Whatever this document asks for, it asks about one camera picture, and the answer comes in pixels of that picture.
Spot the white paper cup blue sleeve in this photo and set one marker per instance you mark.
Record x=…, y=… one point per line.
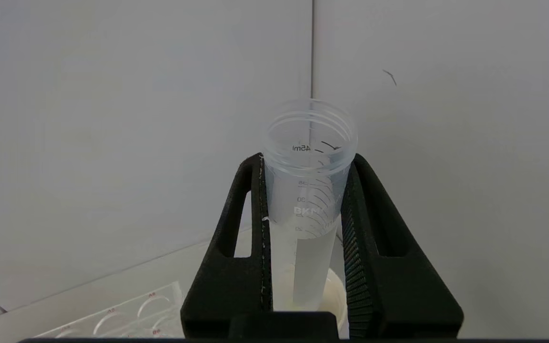
x=334, y=295

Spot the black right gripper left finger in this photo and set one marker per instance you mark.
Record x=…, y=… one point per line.
x=236, y=267

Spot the clear acrylic test tube rack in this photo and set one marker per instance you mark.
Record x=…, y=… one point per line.
x=127, y=314

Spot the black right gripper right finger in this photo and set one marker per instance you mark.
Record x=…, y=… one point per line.
x=389, y=267

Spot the test tube with yellow liquid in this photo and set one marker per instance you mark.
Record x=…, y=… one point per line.
x=310, y=190

